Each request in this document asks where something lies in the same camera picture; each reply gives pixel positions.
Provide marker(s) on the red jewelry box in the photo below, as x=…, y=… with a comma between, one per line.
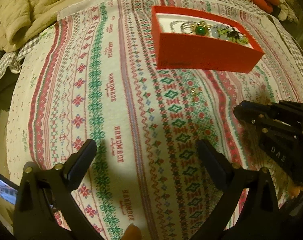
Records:
x=175, y=49

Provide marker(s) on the white plush toy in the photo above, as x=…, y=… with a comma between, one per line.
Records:
x=287, y=13

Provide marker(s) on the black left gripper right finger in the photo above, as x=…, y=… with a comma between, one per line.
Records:
x=260, y=209

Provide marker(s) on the operator right hand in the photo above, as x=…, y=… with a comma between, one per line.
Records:
x=294, y=190

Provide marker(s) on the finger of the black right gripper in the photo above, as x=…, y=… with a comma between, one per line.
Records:
x=290, y=109
x=267, y=116

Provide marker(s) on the pearl gold earring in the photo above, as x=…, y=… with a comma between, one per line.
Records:
x=195, y=92

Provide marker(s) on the operator left hand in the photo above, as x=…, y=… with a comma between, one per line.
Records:
x=132, y=233

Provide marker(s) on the beige quilted blanket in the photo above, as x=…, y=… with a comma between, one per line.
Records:
x=21, y=20

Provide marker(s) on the patterned handmade cloth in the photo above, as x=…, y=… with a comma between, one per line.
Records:
x=93, y=75

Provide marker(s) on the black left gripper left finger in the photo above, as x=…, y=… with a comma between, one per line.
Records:
x=45, y=208

